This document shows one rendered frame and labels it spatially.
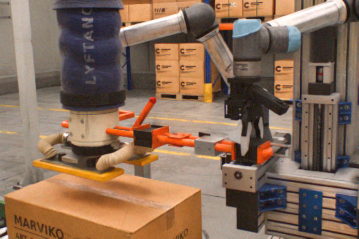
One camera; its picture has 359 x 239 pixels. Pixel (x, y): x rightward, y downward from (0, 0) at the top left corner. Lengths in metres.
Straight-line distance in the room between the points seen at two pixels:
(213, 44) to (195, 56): 7.40
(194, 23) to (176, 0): 7.67
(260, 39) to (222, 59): 0.72
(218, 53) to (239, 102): 0.72
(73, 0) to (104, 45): 0.17
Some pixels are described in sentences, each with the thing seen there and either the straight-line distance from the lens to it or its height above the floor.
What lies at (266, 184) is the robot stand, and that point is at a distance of 1.81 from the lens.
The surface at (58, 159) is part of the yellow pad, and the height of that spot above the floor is 1.09.
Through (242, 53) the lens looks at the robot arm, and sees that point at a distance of 1.17.
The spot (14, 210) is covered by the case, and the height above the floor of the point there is 0.90.
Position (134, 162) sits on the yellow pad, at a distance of 1.54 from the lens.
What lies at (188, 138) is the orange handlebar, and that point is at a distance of 1.34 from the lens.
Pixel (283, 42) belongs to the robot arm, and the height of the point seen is 1.48.
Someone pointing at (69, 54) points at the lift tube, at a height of 1.46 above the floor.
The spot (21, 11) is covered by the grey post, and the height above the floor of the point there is 1.73.
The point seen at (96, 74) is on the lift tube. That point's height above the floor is 1.39.
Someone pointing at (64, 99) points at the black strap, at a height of 1.31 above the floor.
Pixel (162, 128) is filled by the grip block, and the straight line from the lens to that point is 1.39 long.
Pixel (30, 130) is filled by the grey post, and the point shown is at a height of 0.59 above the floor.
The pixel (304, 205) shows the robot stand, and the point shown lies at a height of 0.84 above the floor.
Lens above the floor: 1.52
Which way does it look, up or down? 10 degrees down
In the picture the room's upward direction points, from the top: 2 degrees counter-clockwise
